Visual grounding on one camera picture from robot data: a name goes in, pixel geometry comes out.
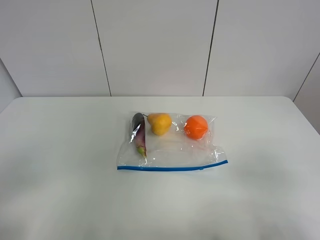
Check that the clear zip bag blue seal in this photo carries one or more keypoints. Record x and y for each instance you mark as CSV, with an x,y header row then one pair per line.
x,y
173,151

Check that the yellow pear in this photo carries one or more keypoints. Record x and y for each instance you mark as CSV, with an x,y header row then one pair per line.
x,y
159,123

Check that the purple eggplant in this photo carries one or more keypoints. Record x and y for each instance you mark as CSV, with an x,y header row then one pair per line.
x,y
138,135

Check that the orange fruit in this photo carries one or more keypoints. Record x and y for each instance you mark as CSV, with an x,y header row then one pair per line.
x,y
196,127

